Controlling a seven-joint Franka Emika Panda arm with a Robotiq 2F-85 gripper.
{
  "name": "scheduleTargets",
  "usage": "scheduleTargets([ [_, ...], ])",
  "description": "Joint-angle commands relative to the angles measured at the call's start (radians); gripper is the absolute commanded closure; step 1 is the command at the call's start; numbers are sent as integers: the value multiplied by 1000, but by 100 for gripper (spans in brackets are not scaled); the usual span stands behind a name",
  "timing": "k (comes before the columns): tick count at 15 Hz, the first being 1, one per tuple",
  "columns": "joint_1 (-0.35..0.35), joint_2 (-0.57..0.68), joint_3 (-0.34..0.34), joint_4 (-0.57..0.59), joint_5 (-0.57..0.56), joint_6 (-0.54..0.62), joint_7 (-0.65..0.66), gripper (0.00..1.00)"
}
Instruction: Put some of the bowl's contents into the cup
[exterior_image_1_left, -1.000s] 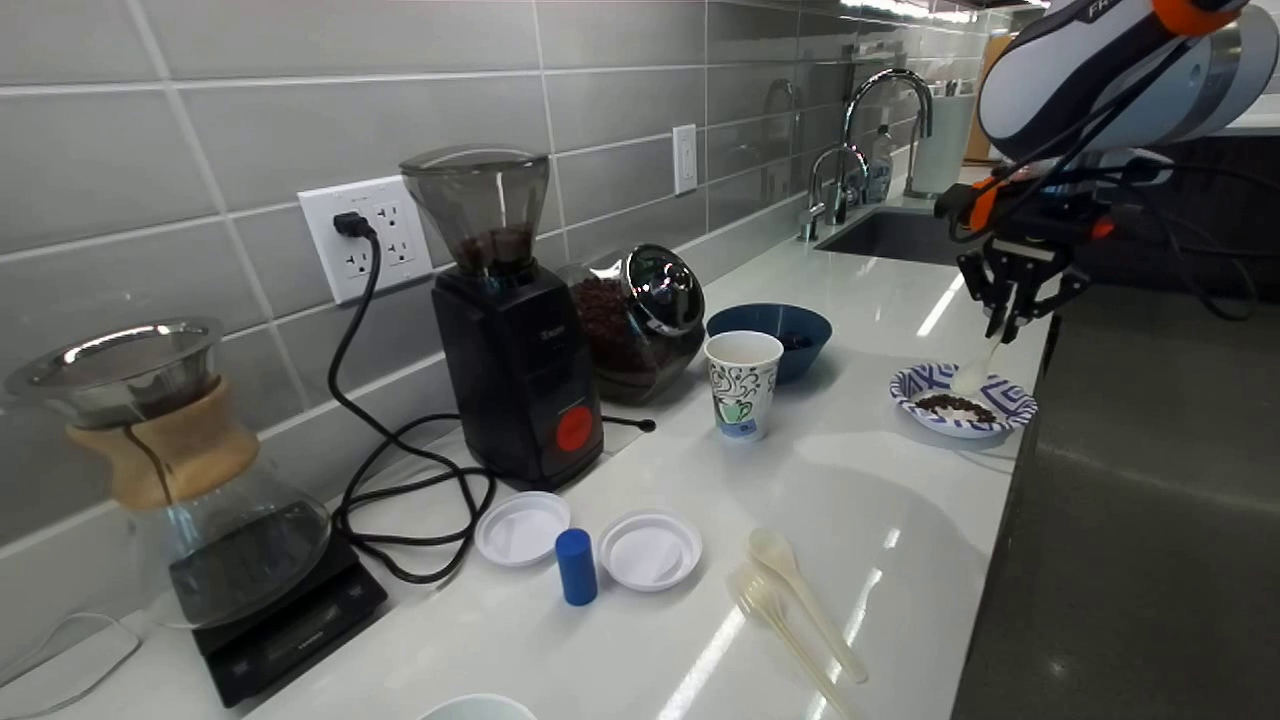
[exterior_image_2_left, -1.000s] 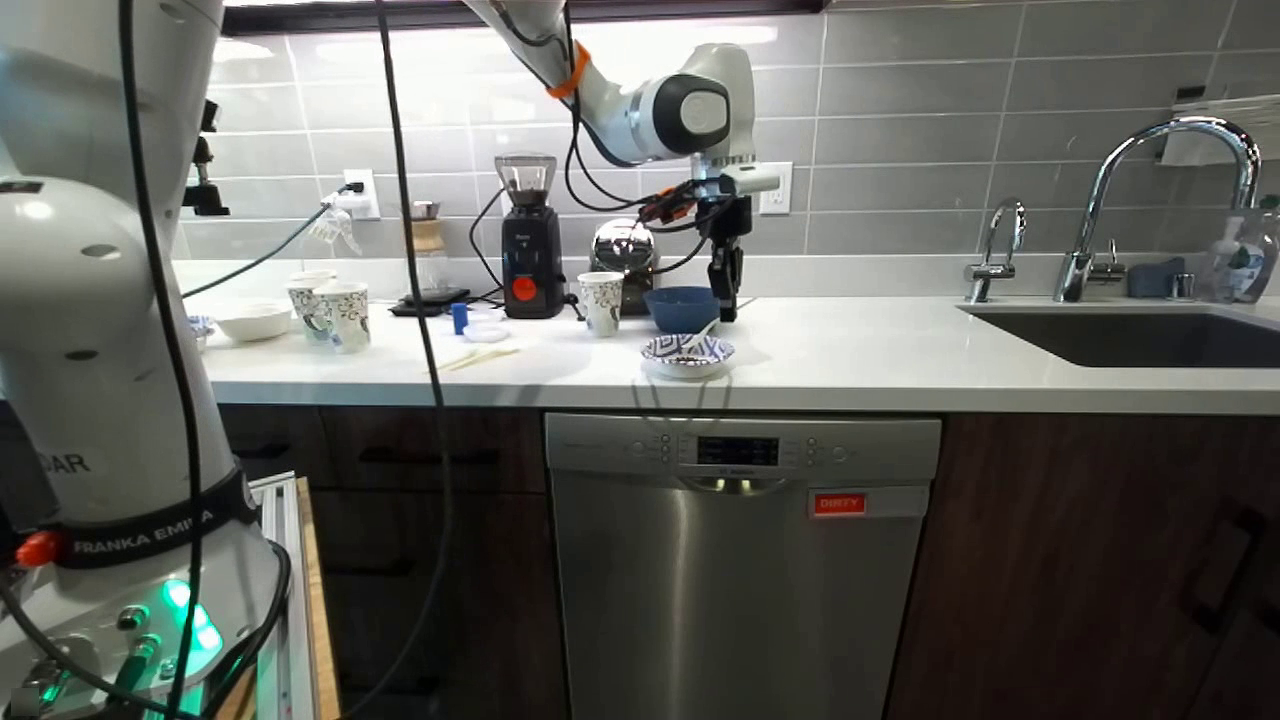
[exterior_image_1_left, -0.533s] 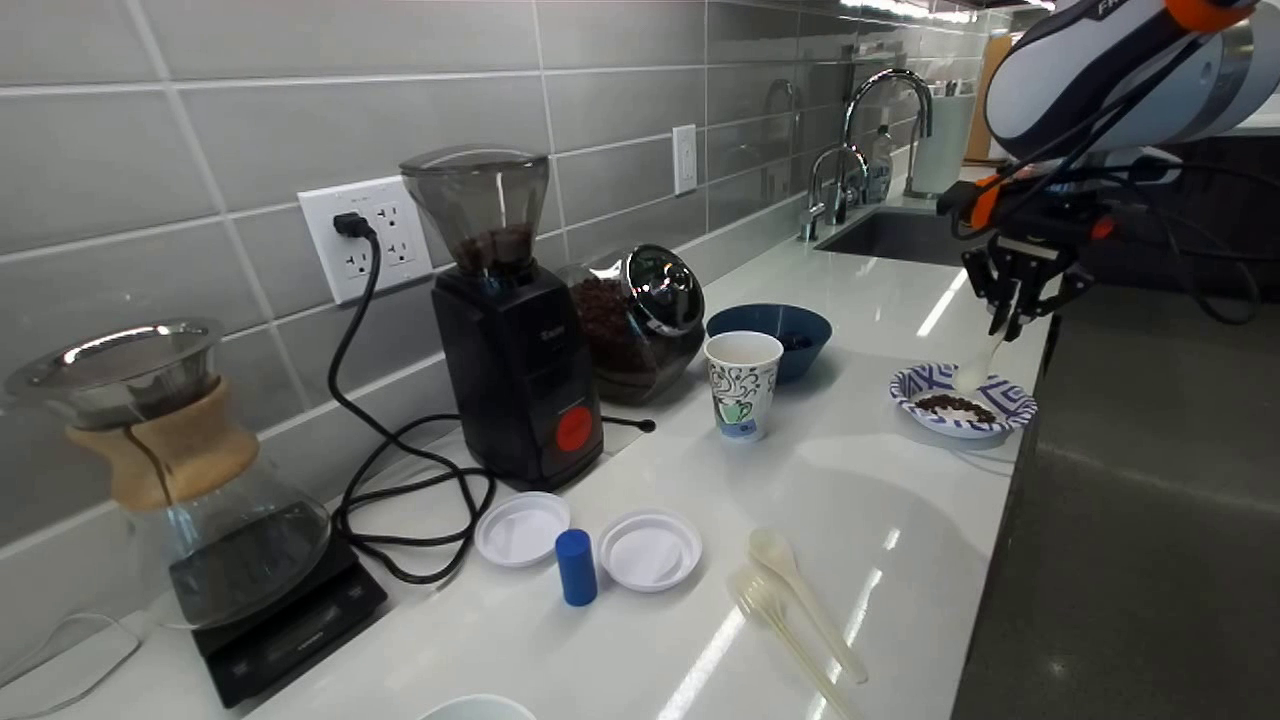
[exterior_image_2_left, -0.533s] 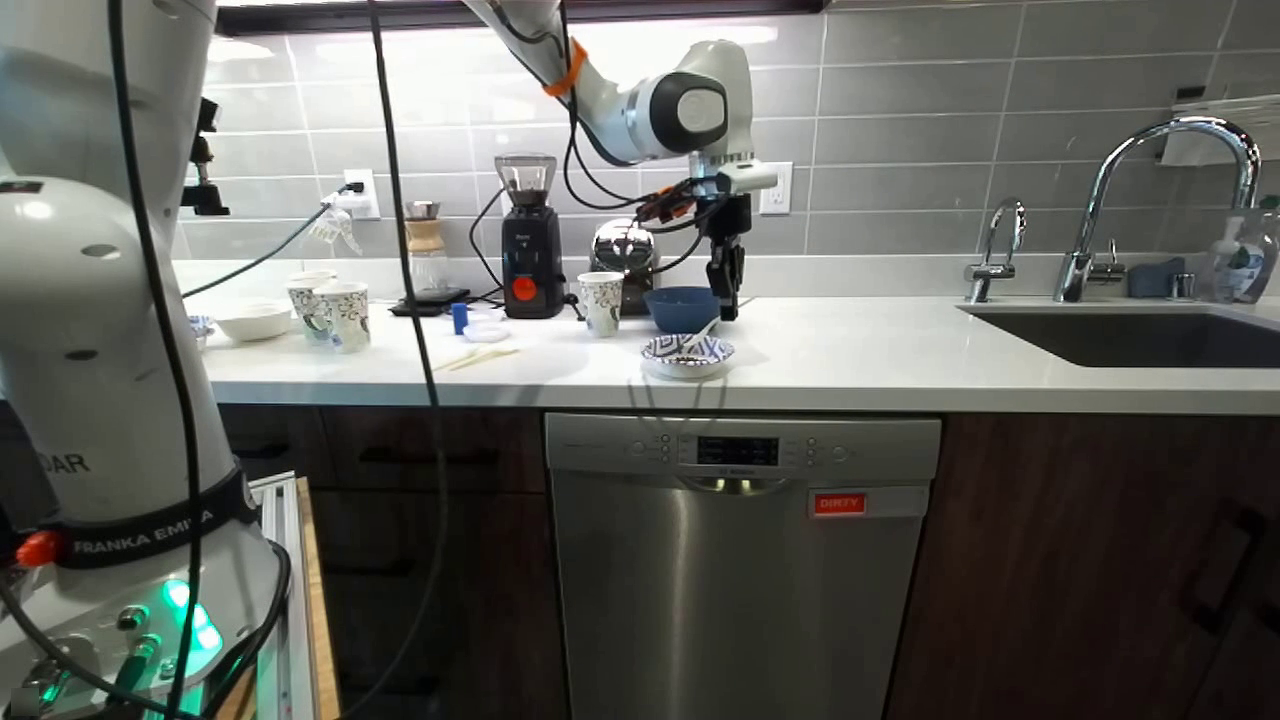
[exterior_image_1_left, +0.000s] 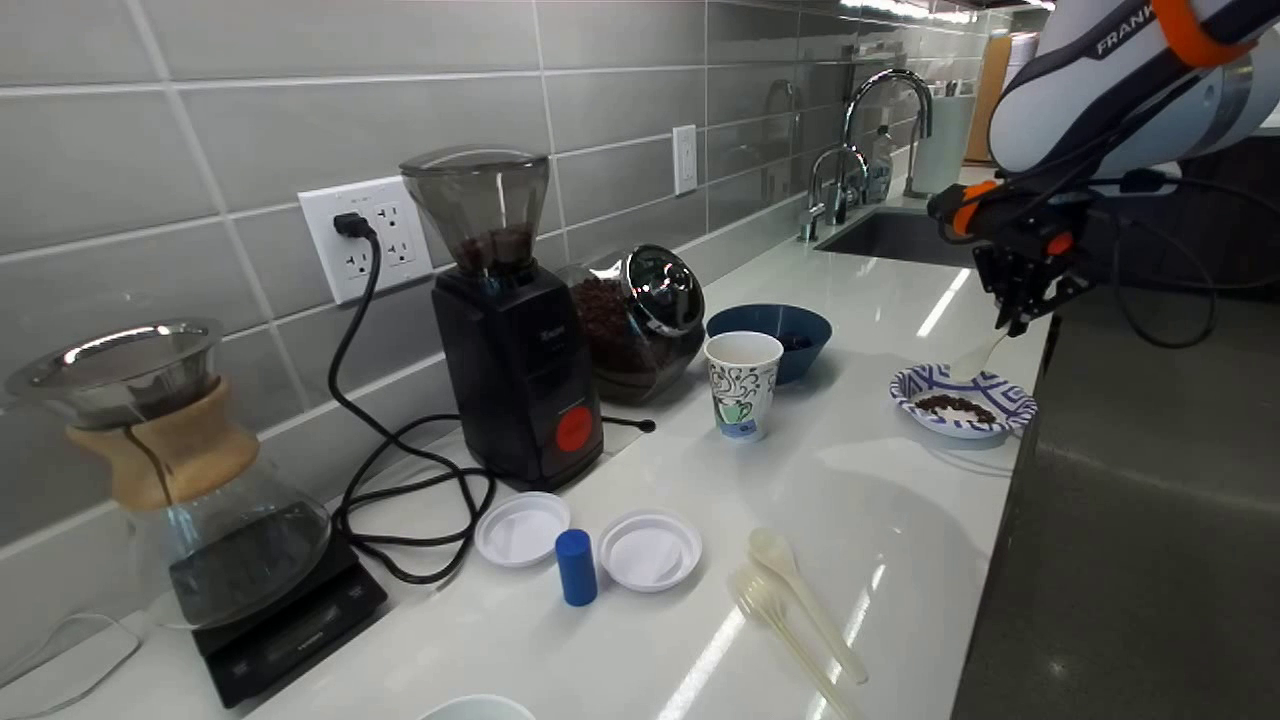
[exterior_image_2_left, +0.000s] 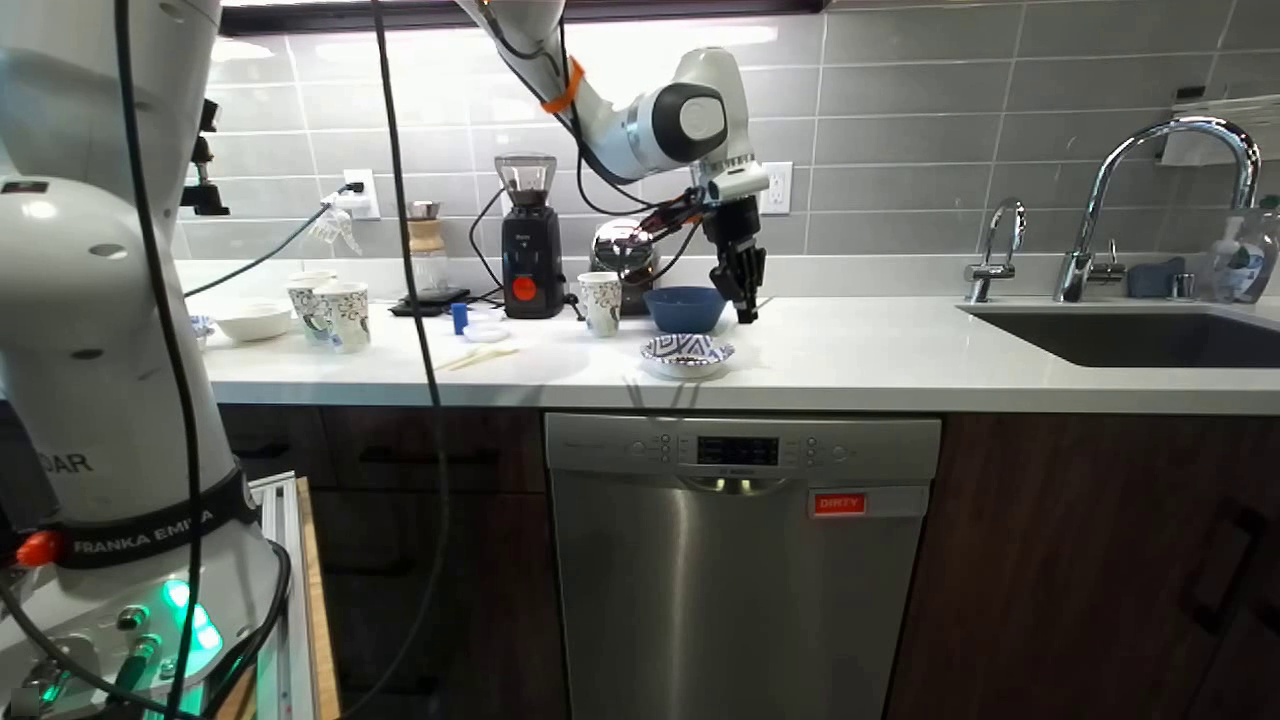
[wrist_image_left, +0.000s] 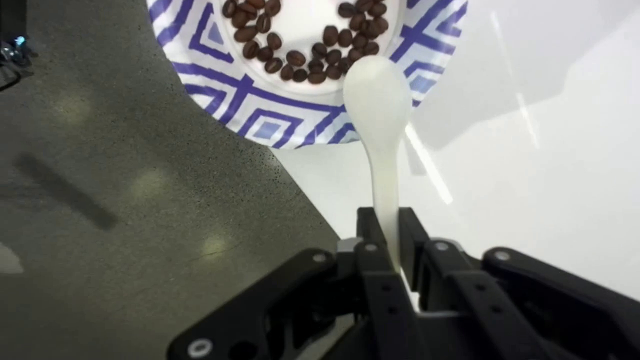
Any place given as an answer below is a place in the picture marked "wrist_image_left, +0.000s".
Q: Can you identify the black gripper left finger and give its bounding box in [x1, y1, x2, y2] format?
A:
[166, 206, 429, 360]

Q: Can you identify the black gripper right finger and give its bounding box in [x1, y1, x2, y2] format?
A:
[399, 206, 640, 360]

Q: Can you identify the white plastic spoon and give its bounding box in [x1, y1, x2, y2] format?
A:
[342, 54, 415, 275]

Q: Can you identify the blue patterned paper bowl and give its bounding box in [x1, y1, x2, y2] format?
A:
[146, 0, 471, 150]

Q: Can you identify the roasted coffee beans pile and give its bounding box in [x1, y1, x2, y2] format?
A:
[221, 0, 391, 86]

